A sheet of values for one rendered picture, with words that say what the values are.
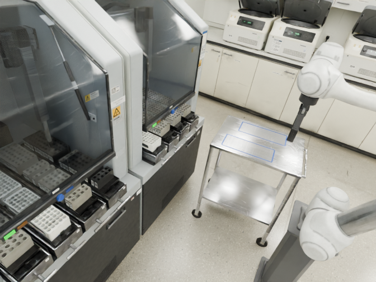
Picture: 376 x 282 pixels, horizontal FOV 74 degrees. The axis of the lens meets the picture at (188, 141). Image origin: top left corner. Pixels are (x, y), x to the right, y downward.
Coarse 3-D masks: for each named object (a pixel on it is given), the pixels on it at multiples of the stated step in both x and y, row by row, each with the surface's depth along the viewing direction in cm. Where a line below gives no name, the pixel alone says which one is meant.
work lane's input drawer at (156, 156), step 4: (164, 144) 161; (144, 148) 156; (160, 148) 158; (164, 148) 160; (144, 152) 155; (148, 152) 155; (152, 152) 154; (156, 152) 154; (160, 152) 156; (164, 152) 162; (144, 156) 157; (148, 156) 155; (152, 156) 154; (156, 156) 153; (160, 156) 158; (152, 160) 155; (156, 160) 155; (160, 160) 161; (164, 160) 159
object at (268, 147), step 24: (240, 120) 195; (216, 144) 167; (240, 144) 170; (264, 144) 174; (288, 144) 177; (216, 168) 228; (288, 168) 156; (216, 192) 205; (240, 192) 208; (264, 192) 211; (288, 192) 162; (264, 216) 192; (264, 240) 195
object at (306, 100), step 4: (300, 96) 108; (304, 96) 106; (300, 100) 108; (304, 100) 106; (308, 100) 105; (312, 100) 105; (316, 100) 105; (304, 104) 107; (308, 104) 106; (312, 104) 106
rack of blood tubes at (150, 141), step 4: (144, 132) 161; (148, 132) 162; (144, 136) 159; (148, 136) 159; (152, 136) 160; (156, 136) 159; (144, 140) 156; (148, 140) 155; (152, 140) 155; (156, 140) 156; (160, 140) 158; (144, 144) 160; (148, 144) 152; (152, 144) 152; (156, 144) 155; (160, 144) 160; (148, 148) 154; (152, 148) 153; (156, 148) 157
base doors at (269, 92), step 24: (216, 48) 345; (216, 72) 363; (240, 72) 345; (264, 72) 329; (216, 96) 382; (240, 96) 363; (264, 96) 345; (288, 120) 345; (312, 120) 329; (336, 120) 315; (360, 120) 301; (360, 144) 315
